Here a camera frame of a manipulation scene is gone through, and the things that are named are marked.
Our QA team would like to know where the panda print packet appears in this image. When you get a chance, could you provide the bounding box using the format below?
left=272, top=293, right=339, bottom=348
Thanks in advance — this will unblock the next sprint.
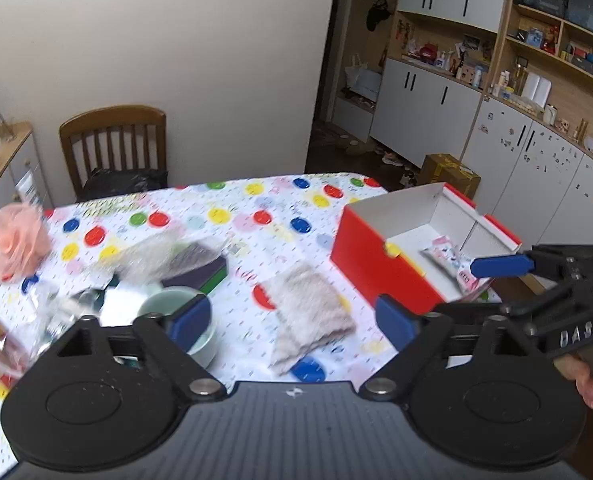
left=418, top=235, right=491, bottom=301

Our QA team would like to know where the yellow sponge cloth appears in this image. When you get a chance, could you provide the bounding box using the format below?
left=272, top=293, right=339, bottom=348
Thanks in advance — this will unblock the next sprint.
left=384, top=242, right=425, bottom=278

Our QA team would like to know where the pink mesh bath pouf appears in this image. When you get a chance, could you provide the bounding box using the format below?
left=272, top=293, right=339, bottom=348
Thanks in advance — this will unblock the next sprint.
left=0, top=203, right=52, bottom=282

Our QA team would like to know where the person's right hand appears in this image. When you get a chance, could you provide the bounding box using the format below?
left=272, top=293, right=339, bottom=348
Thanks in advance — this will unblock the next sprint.
left=553, top=354, right=593, bottom=408

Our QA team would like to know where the green and purple sponge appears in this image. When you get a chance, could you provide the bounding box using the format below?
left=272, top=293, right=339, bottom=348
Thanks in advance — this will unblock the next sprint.
left=161, top=242, right=228, bottom=295

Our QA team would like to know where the clear bubble wrap bag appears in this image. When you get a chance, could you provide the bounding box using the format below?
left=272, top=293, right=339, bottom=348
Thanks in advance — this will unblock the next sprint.
left=102, top=232, right=225, bottom=284

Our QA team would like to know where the red cardboard shoe box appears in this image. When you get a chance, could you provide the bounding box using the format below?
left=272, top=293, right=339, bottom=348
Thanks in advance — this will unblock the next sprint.
left=331, top=183, right=522, bottom=313

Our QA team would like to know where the white fluffy towel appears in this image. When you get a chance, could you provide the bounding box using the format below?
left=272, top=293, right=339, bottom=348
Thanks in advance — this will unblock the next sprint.
left=262, top=262, right=356, bottom=375

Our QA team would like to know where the brown cardboard box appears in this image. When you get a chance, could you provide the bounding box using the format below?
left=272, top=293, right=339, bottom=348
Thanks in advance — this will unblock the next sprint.
left=418, top=154, right=481, bottom=200

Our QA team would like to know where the polka dot tablecloth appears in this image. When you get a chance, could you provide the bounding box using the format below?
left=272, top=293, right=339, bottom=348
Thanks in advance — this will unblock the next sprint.
left=0, top=171, right=477, bottom=480

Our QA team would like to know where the black cushion on chair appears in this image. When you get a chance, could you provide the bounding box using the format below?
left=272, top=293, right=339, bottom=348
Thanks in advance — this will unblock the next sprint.
left=77, top=168, right=168, bottom=202

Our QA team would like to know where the wooden side cabinet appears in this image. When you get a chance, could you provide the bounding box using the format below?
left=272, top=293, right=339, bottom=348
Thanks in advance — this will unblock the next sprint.
left=0, top=122, right=54, bottom=209

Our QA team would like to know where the brown wooden chair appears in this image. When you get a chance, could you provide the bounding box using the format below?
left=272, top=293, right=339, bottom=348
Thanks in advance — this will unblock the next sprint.
left=59, top=105, right=168, bottom=198

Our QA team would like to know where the white wall cabinet unit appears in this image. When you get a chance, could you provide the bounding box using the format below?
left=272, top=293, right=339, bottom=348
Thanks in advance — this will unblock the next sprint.
left=327, top=0, right=593, bottom=245

